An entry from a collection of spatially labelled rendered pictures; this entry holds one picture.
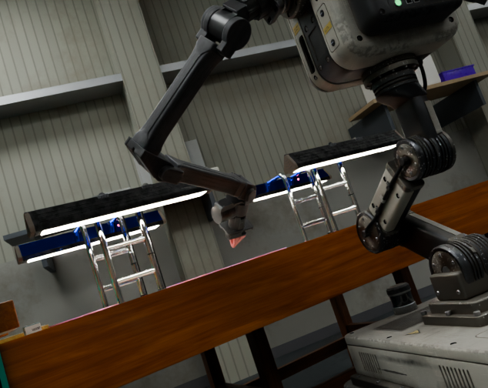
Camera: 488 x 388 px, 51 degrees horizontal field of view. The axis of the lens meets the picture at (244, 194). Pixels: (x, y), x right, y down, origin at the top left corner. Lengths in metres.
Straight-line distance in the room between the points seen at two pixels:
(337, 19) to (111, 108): 3.16
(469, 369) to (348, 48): 0.72
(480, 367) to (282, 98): 3.69
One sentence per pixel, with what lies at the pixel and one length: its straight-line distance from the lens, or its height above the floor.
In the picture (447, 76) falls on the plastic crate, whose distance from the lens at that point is 4.64.
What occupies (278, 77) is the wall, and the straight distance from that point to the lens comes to 4.61.
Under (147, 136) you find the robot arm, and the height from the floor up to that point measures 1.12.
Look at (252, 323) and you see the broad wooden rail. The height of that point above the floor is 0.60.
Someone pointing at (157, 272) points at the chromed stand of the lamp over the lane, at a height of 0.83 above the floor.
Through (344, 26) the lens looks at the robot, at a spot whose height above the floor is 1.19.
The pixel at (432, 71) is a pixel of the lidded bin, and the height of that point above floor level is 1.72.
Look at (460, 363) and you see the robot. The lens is 1.13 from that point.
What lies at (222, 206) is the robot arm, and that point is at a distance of 1.60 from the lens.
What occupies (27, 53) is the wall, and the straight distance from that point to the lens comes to 4.45.
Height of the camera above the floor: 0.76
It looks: 7 degrees up
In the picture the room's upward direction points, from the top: 19 degrees counter-clockwise
